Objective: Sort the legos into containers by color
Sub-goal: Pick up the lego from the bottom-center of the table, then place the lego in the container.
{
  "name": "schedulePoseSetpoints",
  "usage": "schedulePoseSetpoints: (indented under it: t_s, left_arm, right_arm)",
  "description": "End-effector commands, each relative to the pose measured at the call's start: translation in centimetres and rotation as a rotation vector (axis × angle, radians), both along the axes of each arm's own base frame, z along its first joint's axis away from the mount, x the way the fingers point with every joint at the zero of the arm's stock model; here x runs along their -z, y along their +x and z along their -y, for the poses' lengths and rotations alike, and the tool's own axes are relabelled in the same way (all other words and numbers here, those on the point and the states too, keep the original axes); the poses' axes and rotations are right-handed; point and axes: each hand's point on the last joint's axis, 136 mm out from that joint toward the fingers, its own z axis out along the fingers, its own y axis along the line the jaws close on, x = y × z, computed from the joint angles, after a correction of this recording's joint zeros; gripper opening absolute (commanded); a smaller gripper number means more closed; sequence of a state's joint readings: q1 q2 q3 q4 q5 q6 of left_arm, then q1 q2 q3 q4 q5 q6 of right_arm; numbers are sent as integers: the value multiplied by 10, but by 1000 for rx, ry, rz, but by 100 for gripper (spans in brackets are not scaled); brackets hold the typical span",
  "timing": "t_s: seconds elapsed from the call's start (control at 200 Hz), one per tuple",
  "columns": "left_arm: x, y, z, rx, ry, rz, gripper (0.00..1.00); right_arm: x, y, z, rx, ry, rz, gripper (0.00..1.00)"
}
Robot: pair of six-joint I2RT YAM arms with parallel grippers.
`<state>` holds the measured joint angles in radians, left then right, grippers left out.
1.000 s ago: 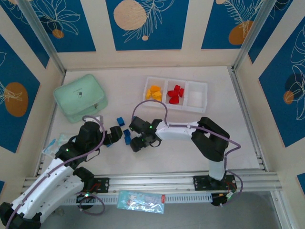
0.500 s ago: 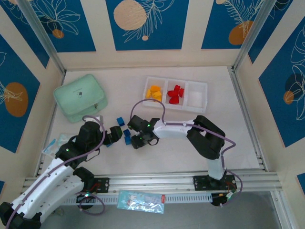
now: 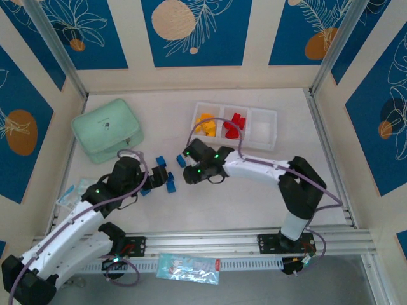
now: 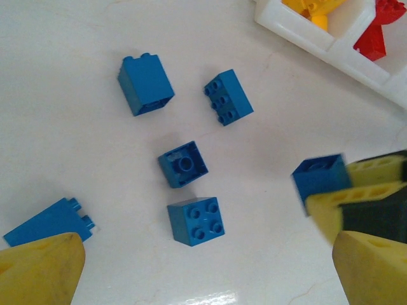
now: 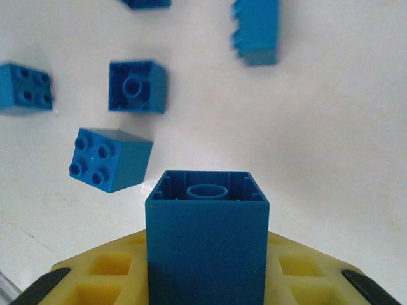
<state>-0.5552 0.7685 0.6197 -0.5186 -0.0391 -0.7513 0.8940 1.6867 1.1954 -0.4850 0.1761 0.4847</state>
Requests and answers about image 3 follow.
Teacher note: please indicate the black controller board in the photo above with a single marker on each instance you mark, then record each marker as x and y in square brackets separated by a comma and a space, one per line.
[294, 267]
[114, 263]

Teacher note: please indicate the white three-compartment tray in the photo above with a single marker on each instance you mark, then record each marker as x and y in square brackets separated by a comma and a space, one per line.
[262, 127]

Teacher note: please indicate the blue lego brick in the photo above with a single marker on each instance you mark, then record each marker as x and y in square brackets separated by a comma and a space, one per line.
[145, 192]
[161, 162]
[171, 175]
[180, 160]
[171, 187]

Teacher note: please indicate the red lego brick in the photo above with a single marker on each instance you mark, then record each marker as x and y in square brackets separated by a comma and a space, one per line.
[236, 116]
[236, 133]
[227, 124]
[242, 122]
[236, 124]
[229, 134]

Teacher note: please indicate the mint green zipper pouch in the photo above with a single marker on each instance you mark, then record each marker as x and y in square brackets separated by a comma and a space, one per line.
[101, 127]

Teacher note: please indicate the printed plastic bag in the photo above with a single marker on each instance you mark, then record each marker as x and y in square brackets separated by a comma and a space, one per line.
[187, 268]

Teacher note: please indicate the aluminium table side rail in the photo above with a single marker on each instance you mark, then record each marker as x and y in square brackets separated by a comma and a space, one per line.
[316, 111]
[70, 159]

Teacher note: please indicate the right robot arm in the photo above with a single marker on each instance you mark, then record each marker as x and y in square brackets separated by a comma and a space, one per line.
[254, 170]

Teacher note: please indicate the aluminium corner post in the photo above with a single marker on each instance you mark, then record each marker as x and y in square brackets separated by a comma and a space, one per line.
[60, 54]
[335, 47]

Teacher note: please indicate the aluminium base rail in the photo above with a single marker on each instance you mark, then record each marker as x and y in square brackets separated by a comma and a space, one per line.
[203, 243]

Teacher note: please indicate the small clear plastic packet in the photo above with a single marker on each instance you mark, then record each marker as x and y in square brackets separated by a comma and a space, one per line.
[71, 193]

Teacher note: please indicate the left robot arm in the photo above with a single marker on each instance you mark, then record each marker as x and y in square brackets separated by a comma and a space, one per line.
[63, 235]

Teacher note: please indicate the aluminium frame bar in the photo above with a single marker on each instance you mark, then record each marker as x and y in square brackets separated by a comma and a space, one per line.
[373, 279]

